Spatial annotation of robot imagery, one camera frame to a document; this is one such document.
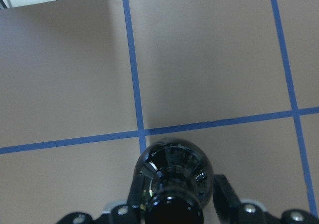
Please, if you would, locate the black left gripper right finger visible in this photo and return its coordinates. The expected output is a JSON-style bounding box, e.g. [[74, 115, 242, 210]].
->
[[213, 174, 241, 224]]

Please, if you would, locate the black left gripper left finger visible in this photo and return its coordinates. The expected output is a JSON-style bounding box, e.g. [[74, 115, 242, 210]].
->
[[127, 174, 144, 224]]

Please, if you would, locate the dark glass wine bottle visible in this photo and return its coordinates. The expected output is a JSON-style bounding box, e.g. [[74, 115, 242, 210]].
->
[[134, 138, 213, 224]]

